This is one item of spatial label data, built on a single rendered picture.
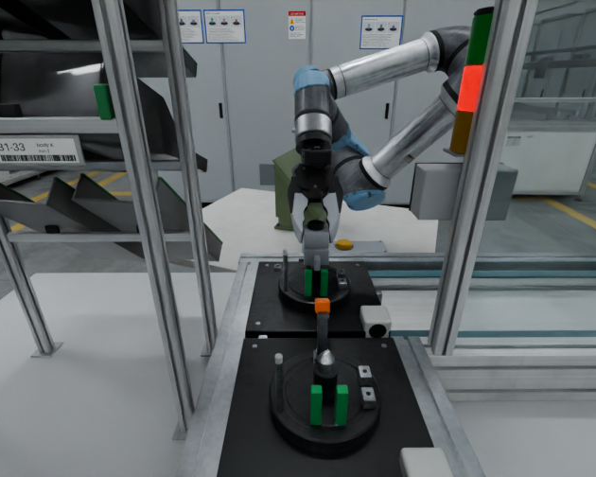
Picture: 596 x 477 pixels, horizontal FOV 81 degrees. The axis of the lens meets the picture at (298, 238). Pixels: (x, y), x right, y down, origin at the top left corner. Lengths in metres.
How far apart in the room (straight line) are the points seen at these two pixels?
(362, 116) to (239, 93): 1.20
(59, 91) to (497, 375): 0.71
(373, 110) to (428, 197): 3.17
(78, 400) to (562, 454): 0.75
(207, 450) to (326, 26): 3.42
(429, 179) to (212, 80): 3.31
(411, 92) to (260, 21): 1.50
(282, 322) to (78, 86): 0.43
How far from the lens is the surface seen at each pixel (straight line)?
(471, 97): 0.49
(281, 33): 3.61
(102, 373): 0.77
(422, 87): 3.73
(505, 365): 0.68
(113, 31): 0.39
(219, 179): 3.83
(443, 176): 0.49
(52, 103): 0.49
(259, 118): 3.63
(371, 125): 3.65
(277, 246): 1.11
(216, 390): 0.54
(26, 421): 0.75
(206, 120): 3.74
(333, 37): 3.60
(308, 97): 0.74
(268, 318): 0.62
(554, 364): 0.70
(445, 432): 0.52
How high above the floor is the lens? 1.35
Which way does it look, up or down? 25 degrees down
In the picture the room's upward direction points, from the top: straight up
